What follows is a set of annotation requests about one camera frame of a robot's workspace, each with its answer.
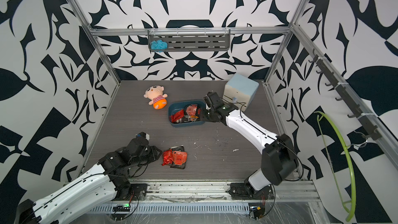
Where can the teal plastic storage box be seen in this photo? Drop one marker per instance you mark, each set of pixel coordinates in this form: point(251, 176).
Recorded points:
point(173, 108)

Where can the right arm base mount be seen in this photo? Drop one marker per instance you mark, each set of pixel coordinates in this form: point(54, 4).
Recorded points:
point(244, 191)

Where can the grey wall shelf rack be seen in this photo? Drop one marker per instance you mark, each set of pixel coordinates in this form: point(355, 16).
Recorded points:
point(191, 41)

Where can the orange label tea bag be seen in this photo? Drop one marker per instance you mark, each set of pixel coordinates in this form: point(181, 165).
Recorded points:
point(193, 118)

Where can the red foil tea bag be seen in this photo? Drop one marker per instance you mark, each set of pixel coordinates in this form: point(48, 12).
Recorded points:
point(167, 158)

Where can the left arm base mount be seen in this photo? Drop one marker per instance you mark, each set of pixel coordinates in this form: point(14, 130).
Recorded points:
point(133, 190)

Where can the blue scrunchy sponge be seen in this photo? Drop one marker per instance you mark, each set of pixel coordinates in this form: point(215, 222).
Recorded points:
point(159, 45)

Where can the plush baby doll toy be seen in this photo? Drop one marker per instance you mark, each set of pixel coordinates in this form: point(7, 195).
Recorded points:
point(156, 96)

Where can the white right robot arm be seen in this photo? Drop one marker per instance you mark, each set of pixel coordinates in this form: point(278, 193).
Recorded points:
point(278, 158)

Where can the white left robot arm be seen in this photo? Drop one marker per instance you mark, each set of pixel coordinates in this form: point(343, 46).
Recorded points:
point(107, 180)

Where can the small red tea bag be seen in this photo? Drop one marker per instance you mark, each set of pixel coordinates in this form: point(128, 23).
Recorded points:
point(177, 117)

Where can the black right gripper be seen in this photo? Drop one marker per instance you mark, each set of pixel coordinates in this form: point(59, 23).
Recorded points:
point(203, 117)

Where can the red label tea bag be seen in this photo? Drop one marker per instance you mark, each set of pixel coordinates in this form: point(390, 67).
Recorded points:
point(193, 110)
point(179, 158)

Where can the cream blue mini drawer cabinet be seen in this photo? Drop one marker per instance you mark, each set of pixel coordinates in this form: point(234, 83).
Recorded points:
point(240, 91)

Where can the yellow oolong tea bag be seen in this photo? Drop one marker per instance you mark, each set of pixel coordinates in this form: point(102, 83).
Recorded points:
point(180, 148)

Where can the dark hook rail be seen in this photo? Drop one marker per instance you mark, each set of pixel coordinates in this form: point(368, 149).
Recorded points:
point(346, 93)

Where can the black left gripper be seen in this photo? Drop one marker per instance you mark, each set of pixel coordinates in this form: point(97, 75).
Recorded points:
point(154, 153)

